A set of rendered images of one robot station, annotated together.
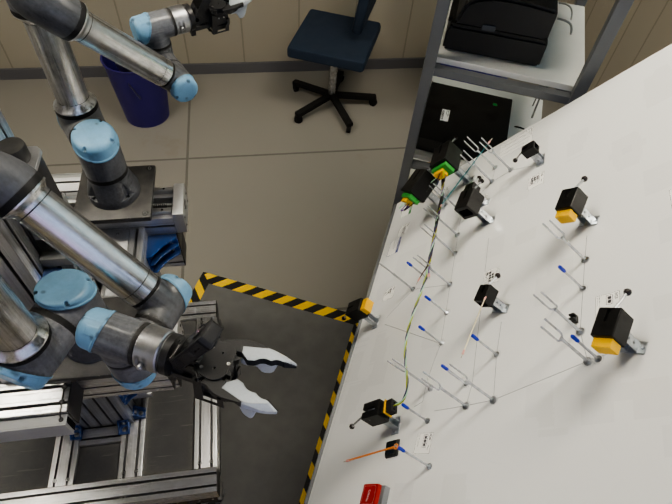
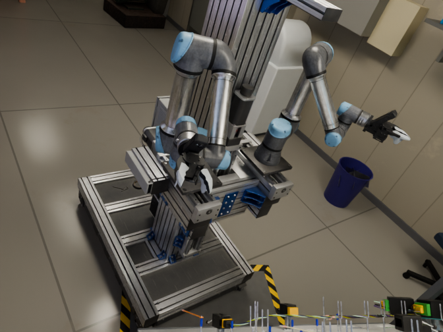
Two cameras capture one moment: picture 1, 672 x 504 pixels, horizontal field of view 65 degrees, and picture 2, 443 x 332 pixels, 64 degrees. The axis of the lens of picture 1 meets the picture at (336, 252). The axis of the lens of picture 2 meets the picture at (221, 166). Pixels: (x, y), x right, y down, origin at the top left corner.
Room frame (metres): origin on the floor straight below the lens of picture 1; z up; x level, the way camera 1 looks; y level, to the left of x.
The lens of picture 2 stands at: (-0.04, -0.59, 2.23)
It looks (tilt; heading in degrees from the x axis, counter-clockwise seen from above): 36 degrees down; 56
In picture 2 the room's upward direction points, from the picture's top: 20 degrees clockwise
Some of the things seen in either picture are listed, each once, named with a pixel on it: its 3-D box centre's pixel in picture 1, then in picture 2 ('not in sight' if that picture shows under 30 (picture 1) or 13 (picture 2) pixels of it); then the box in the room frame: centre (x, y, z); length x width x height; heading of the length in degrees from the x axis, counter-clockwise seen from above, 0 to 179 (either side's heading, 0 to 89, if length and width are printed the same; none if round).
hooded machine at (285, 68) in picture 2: not in sight; (267, 75); (2.40, 2.82, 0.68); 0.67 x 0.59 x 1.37; 103
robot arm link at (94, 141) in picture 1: (98, 149); (277, 133); (1.08, 0.69, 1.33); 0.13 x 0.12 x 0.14; 38
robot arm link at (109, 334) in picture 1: (115, 336); (186, 132); (0.40, 0.36, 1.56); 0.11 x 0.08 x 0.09; 77
